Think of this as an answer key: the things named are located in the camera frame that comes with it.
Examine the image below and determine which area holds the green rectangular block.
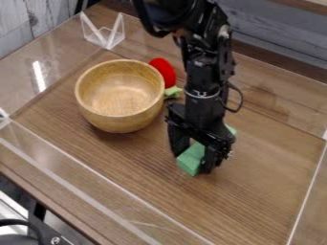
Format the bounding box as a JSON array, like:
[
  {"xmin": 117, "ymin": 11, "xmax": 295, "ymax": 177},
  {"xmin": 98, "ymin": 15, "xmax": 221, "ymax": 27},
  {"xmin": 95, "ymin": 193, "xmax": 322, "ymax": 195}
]
[{"xmin": 177, "ymin": 124, "xmax": 237, "ymax": 176}]

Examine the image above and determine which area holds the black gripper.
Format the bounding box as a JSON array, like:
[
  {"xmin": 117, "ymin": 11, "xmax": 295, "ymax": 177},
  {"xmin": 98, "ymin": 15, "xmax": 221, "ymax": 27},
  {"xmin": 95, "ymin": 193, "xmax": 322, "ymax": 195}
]
[{"xmin": 166, "ymin": 91, "xmax": 229, "ymax": 174}]

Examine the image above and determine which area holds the black metal table frame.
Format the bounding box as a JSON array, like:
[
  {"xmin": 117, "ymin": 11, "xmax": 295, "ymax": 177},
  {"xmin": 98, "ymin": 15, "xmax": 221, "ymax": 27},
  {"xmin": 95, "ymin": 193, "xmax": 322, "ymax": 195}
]
[{"xmin": 28, "ymin": 202, "xmax": 74, "ymax": 245}]

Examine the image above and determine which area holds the clear acrylic corner bracket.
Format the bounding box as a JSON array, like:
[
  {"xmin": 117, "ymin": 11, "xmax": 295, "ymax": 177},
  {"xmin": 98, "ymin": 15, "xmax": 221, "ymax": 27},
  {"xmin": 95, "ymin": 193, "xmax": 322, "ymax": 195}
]
[{"xmin": 79, "ymin": 12, "xmax": 126, "ymax": 50}]

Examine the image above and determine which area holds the black cable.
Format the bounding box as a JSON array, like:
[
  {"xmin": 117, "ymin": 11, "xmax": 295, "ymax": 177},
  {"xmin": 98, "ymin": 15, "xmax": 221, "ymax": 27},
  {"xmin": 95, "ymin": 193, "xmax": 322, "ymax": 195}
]
[{"xmin": 0, "ymin": 218, "xmax": 43, "ymax": 245}]

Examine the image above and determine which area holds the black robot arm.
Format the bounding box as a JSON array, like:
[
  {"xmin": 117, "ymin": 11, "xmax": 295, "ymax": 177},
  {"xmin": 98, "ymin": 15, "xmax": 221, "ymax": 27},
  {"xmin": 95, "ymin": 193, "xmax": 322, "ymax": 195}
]
[{"xmin": 133, "ymin": 0, "xmax": 239, "ymax": 176}]

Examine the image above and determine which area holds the red plush strawberry toy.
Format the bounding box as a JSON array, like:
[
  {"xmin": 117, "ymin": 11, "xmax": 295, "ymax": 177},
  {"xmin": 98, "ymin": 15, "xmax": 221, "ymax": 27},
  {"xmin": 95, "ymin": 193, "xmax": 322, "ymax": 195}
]
[{"xmin": 150, "ymin": 57, "xmax": 183, "ymax": 99}]

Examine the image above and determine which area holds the brown wooden bowl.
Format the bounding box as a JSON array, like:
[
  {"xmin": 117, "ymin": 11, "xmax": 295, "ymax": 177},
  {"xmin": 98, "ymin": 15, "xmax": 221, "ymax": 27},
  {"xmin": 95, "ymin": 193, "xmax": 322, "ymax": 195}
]
[{"xmin": 75, "ymin": 59, "xmax": 165, "ymax": 133}]

